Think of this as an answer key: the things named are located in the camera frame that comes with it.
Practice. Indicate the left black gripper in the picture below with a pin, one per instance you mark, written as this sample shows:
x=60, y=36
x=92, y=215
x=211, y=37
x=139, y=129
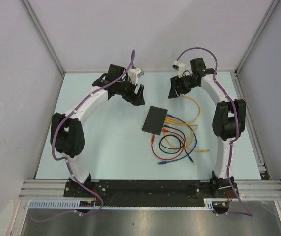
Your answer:
x=136, y=100

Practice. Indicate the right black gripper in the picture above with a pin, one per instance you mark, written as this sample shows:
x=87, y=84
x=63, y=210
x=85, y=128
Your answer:
x=175, y=91

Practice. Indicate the black network switch box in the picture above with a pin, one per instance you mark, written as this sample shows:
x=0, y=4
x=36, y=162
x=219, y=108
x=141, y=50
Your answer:
x=154, y=120

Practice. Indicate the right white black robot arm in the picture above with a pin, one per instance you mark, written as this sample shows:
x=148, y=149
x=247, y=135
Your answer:
x=228, y=122

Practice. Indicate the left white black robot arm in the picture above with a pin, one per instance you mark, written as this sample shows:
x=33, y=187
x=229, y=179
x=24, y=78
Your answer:
x=67, y=134

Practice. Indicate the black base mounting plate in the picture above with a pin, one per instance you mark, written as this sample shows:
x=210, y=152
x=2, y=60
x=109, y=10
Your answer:
x=158, y=193

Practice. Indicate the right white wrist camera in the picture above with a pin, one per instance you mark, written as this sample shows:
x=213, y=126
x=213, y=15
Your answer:
x=180, y=68

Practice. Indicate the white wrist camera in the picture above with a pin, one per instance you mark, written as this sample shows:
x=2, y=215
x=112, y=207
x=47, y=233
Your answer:
x=134, y=74
x=180, y=68

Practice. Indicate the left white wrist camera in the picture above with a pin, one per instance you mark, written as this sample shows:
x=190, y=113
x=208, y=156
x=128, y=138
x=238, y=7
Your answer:
x=134, y=74

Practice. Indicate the aluminium right frame rail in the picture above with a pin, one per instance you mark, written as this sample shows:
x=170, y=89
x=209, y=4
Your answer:
x=260, y=160

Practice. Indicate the aluminium frame rail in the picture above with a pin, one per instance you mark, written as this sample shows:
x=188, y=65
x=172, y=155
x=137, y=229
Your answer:
x=249, y=190
x=260, y=160

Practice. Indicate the grey slotted cable duct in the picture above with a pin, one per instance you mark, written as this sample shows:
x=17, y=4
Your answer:
x=80, y=205

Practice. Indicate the aluminium right corner post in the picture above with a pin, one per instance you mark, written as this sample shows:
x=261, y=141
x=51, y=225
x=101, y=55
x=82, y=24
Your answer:
x=258, y=33

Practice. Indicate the aluminium corner post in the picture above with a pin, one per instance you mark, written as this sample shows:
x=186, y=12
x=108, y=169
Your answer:
x=42, y=35
x=258, y=33

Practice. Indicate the aluminium front frame rail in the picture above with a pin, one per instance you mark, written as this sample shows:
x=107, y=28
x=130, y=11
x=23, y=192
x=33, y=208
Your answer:
x=249, y=190

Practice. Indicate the aluminium left corner post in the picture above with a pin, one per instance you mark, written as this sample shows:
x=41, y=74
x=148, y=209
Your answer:
x=42, y=35

